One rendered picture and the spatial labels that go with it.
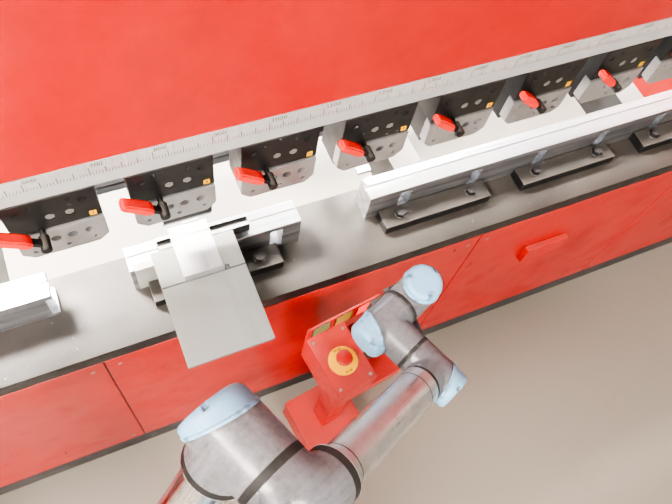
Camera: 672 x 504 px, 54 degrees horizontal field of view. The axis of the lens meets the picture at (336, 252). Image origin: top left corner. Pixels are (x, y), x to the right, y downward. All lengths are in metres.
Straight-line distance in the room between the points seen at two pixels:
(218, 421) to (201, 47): 0.51
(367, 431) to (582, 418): 1.67
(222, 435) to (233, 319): 0.47
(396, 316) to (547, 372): 1.46
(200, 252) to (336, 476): 0.64
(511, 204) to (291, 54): 0.91
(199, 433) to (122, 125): 0.46
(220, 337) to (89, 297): 0.35
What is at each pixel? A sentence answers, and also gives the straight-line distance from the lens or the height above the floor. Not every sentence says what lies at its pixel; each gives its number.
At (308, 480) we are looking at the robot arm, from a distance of 0.93.
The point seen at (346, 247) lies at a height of 0.88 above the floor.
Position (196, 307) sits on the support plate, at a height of 1.00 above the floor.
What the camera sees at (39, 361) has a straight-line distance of 1.52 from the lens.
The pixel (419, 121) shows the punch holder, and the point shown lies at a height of 1.20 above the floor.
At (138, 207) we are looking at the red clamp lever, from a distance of 1.15.
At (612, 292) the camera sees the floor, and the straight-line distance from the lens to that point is 2.88.
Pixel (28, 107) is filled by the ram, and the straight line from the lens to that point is 0.97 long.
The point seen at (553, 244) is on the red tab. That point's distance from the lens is 2.10.
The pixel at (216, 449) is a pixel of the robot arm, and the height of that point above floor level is 1.34.
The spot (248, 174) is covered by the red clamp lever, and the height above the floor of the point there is 1.29.
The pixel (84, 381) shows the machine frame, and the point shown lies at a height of 0.75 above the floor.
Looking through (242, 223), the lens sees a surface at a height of 1.00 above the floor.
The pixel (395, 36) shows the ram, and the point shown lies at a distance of 1.10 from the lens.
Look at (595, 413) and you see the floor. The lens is 2.65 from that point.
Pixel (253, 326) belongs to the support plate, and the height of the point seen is 1.00.
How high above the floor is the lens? 2.26
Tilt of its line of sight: 62 degrees down
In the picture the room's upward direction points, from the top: 16 degrees clockwise
